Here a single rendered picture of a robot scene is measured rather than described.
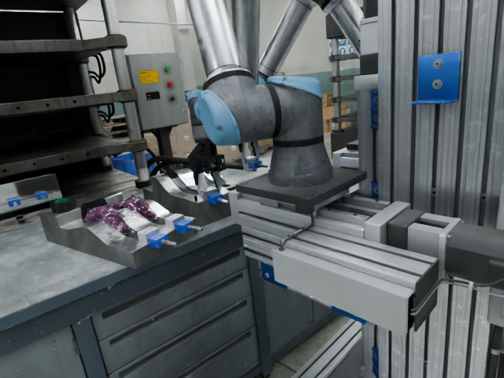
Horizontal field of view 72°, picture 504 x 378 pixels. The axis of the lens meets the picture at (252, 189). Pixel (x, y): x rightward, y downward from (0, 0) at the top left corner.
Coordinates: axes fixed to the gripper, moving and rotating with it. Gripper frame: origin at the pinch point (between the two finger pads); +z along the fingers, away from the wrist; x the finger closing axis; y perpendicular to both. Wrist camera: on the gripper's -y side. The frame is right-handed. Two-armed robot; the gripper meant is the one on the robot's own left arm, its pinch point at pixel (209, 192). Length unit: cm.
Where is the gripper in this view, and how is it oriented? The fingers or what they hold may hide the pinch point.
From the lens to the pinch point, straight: 126.0
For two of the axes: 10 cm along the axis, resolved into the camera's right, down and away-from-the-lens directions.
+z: 1.1, 9.5, 2.9
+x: 7.7, -2.6, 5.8
